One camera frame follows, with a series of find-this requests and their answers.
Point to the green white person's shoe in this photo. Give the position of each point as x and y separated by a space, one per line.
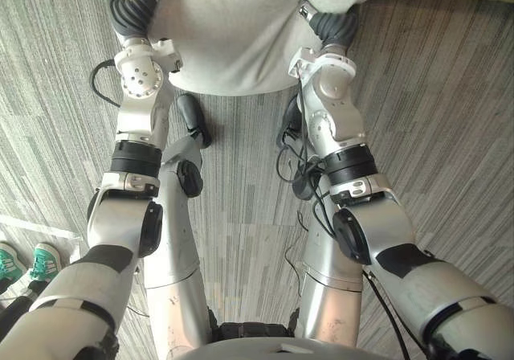
45 263
9 263

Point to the silver robot leg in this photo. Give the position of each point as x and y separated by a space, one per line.
178 255
329 291

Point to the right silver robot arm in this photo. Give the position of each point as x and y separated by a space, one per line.
361 215

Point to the right dark robot foot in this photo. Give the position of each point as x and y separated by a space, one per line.
291 121

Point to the right silver robot leg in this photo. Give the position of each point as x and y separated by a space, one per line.
329 291

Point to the person's leg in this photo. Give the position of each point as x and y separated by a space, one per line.
14 312

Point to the grey robot torso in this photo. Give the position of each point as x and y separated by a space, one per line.
257 346

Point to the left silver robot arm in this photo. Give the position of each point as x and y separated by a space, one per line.
128 199

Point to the left dark robot foot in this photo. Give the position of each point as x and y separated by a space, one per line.
192 115

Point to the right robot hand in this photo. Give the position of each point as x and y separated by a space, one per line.
335 26

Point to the dark robot foot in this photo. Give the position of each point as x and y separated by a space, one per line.
291 121
192 115

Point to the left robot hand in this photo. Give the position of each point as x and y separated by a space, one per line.
130 14

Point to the left silver robot leg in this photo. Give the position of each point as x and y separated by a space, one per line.
178 255

